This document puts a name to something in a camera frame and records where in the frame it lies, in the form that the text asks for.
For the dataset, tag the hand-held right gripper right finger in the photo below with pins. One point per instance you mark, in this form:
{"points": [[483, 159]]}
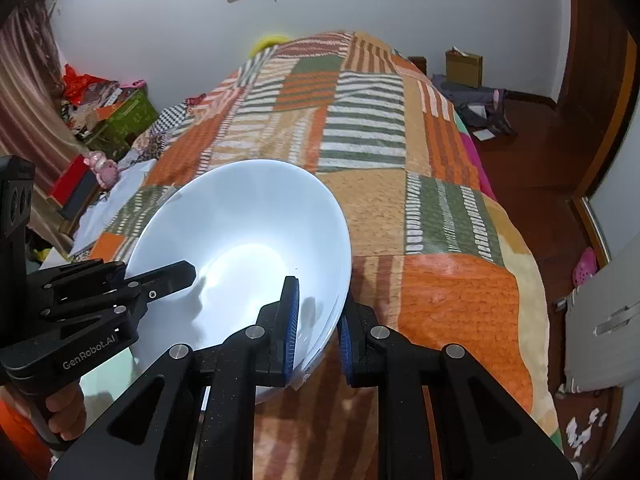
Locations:
{"points": [[345, 347]]}

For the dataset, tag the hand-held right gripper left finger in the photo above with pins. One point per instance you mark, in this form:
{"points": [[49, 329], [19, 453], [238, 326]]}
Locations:
{"points": [[290, 330]]}

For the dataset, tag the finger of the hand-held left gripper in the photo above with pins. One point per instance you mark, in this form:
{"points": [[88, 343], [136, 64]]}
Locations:
{"points": [[165, 277], [80, 272]]}

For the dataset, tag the white bowl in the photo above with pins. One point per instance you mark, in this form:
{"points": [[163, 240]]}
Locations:
{"points": [[240, 210]]}

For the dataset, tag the person's left hand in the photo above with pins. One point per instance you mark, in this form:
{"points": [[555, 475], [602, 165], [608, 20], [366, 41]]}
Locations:
{"points": [[65, 412]]}

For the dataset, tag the dark blue box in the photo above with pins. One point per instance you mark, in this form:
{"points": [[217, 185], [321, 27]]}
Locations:
{"points": [[80, 200]]}

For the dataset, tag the red box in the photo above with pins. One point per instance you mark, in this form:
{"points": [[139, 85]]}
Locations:
{"points": [[70, 180]]}

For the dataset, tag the light blue cloth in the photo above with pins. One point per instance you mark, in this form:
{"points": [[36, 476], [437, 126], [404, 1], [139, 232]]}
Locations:
{"points": [[125, 180]]}

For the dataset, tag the pink toy figure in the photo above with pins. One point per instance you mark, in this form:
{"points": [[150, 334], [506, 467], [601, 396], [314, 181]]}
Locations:
{"points": [[102, 167]]}

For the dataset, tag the orange striped blanket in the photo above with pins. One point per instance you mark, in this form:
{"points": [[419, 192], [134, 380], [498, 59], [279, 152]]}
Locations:
{"points": [[375, 210]]}

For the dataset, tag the patchwork quilt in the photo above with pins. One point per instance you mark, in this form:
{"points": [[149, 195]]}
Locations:
{"points": [[170, 120]]}

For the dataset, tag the green box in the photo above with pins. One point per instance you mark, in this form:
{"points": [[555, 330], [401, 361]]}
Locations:
{"points": [[130, 120]]}

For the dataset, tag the striped curtain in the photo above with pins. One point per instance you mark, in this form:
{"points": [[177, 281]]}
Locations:
{"points": [[25, 110]]}

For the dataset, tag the red plastic bag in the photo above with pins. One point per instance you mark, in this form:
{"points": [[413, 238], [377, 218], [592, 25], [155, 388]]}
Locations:
{"points": [[82, 82]]}

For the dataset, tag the white paper sheet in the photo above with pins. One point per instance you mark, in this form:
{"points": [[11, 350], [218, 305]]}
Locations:
{"points": [[483, 135]]}

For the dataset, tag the pink shoe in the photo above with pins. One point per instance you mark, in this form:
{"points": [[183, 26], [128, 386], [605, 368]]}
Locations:
{"points": [[585, 265]]}

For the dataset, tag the white plastic panel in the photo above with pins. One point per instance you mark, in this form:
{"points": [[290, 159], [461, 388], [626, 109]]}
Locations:
{"points": [[605, 335]]}

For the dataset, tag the pile of dark clothes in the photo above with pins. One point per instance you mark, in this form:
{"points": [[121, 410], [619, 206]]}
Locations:
{"points": [[470, 102]]}

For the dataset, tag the brown cardboard box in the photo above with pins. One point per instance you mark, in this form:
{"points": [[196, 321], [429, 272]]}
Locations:
{"points": [[462, 70]]}

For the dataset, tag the wooden door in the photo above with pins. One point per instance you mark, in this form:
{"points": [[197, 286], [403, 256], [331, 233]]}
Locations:
{"points": [[595, 85]]}

